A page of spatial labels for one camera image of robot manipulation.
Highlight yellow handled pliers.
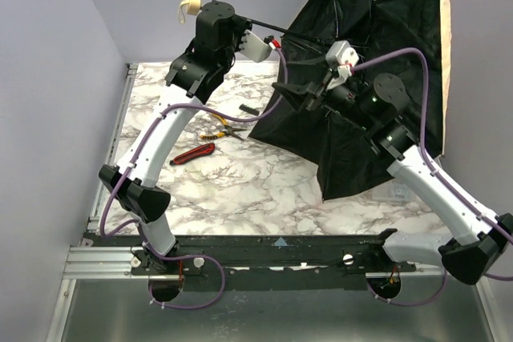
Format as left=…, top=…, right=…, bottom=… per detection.
left=200, top=113, right=245, bottom=141

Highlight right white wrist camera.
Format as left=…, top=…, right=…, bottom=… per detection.
left=325, top=40, right=360, bottom=91

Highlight aluminium frame rail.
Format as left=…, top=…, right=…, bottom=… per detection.
left=63, top=247, right=132, bottom=280

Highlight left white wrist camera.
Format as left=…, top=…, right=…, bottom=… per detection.
left=239, top=30, right=281, bottom=63

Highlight clear plastic screw box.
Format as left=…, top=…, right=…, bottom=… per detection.
left=372, top=180, right=412, bottom=203

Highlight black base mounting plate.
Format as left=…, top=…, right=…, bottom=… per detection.
left=84, top=231, right=441, bottom=292

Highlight beige umbrella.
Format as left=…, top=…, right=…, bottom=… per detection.
left=251, top=0, right=444, bottom=200

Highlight purple cable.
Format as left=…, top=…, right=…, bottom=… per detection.
left=352, top=47, right=513, bottom=308
left=99, top=47, right=289, bottom=311

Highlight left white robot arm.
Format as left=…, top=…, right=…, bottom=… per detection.
left=99, top=0, right=251, bottom=255

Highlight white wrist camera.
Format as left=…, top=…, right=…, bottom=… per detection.
left=239, top=30, right=281, bottom=63
left=325, top=40, right=360, bottom=91

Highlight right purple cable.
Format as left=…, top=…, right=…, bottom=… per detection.
left=352, top=47, right=513, bottom=308

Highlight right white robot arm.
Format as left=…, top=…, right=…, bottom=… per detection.
left=273, top=73, right=512, bottom=285

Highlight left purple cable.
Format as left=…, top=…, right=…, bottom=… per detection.
left=99, top=47, right=289, bottom=311

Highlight black bit holder strip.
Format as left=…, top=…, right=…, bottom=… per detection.
left=239, top=104, right=260, bottom=116

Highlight red black utility knife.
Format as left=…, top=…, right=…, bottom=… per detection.
left=169, top=143, right=216, bottom=166

